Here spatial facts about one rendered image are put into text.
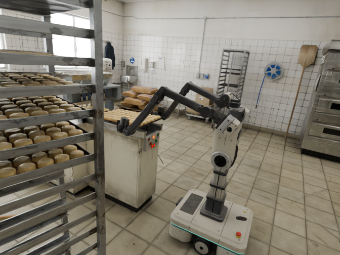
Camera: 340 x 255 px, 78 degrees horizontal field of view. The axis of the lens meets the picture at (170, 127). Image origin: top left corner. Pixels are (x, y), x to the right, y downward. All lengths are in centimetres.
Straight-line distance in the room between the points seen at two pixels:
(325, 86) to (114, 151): 365
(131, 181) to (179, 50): 467
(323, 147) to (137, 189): 358
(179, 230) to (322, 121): 340
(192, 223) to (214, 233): 19
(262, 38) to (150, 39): 309
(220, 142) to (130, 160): 87
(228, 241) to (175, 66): 512
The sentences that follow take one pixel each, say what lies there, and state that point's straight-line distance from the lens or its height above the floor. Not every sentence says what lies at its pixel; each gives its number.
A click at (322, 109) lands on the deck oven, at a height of 90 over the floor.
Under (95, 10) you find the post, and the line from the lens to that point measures 79.
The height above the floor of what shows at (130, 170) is 48.
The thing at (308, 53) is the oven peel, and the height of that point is 185.
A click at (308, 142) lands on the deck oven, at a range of 471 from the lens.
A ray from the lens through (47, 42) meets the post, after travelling 120.
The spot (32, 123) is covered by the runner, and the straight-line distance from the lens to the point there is 77.
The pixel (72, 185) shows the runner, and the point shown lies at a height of 105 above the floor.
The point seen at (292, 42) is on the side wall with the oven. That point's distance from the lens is 554.
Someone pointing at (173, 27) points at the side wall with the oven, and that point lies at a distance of 639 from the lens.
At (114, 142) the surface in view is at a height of 72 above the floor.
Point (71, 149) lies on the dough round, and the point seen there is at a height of 115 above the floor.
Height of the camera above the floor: 154
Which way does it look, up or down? 18 degrees down
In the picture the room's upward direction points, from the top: 5 degrees clockwise
